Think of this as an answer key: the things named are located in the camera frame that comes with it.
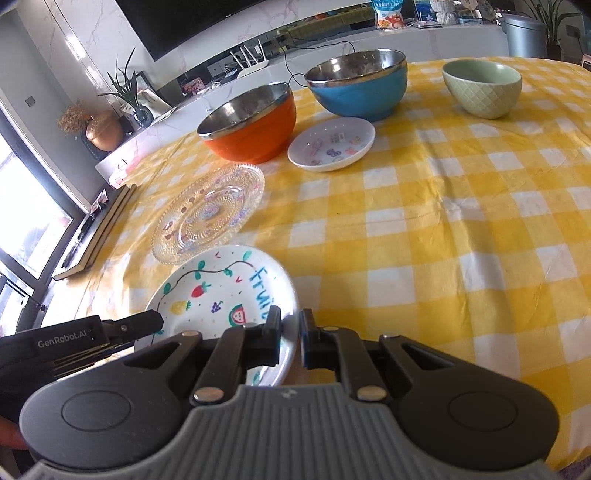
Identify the white fruit-painted plate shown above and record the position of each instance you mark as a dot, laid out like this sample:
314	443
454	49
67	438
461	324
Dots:
228	286

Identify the white sticker-printed dish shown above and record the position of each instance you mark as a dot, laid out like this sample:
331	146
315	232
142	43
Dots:
332	145

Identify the black wall television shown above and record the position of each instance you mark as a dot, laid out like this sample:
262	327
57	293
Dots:
163	25

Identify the blue snack bag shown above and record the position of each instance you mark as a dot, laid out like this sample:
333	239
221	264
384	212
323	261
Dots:
388	14

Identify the copper round vase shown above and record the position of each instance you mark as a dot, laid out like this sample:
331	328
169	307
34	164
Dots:
105	132

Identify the grey metal trash bin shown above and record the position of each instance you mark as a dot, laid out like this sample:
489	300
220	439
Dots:
526	37

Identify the green ceramic bowl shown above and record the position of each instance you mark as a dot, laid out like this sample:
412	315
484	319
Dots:
484	88

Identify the white wifi router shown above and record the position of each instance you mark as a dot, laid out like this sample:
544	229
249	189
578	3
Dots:
250	58

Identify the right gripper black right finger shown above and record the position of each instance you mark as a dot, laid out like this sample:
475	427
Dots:
342	351

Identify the green plant in glass vase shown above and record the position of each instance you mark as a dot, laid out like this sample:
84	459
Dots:
124	86

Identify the orange steel-lined bowl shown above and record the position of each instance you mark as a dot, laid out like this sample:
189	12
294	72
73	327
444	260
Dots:
253	127

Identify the blue steel-lined bowl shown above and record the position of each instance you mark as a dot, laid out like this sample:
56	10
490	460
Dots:
366	84

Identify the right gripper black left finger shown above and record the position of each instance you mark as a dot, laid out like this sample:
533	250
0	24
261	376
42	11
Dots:
238	349

